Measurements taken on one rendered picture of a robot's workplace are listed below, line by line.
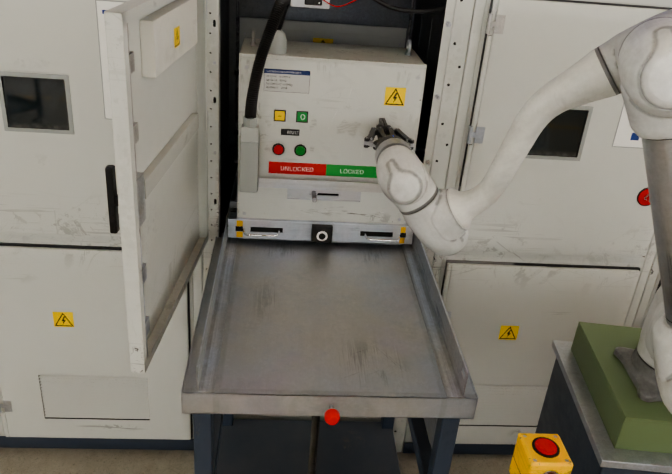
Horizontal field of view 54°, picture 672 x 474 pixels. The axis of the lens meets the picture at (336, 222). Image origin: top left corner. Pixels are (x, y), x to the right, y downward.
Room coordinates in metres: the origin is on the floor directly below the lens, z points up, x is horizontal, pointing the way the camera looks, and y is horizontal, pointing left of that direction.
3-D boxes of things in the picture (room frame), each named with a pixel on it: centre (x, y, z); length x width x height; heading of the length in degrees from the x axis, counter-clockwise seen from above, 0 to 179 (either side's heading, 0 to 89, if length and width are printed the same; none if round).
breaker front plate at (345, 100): (1.73, 0.04, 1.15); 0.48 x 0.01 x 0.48; 96
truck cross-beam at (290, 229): (1.75, 0.04, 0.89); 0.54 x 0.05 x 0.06; 96
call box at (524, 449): (0.93, -0.42, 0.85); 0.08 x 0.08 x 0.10; 5
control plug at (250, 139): (1.64, 0.24, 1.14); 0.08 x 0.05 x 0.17; 6
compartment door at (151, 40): (1.42, 0.40, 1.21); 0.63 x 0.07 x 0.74; 179
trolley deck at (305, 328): (1.42, 0.01, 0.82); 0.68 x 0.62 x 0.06; 5
